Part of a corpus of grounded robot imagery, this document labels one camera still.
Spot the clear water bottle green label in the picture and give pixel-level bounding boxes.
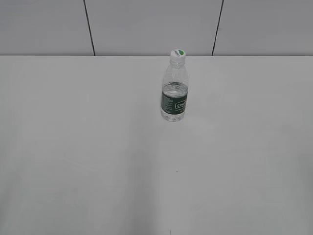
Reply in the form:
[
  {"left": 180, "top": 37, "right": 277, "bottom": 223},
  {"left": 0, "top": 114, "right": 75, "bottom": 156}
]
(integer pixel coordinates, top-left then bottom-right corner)
[{"left": 160, "top": 60, "right": 189, "bottom": 122}]

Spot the white green bottle cap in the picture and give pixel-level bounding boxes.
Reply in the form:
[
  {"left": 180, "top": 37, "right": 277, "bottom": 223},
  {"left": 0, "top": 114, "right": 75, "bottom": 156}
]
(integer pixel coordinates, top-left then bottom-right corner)
[{"left": 170, "top": 49, "right": 186, "bottom": 63}]

